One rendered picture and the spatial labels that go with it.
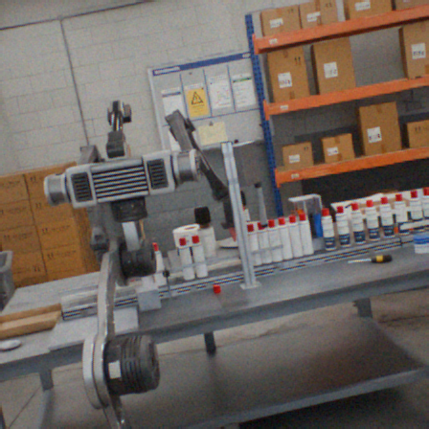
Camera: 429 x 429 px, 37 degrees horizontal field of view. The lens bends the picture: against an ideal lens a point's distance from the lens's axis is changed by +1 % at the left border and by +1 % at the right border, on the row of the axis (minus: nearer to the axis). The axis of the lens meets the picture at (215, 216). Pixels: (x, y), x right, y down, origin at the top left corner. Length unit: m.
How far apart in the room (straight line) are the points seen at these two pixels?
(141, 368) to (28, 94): 6.04
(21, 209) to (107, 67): 2.11
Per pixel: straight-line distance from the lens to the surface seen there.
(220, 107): 7.32
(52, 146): 7.80
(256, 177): 2.97
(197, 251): 3.04
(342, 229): 3.19
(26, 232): 6.42
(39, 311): 3.27
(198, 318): 2.66
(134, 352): 2.10
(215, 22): 7.50
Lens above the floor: 1.64
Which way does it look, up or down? 9 degrees down
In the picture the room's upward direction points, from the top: 10 degrees counter-clockwise
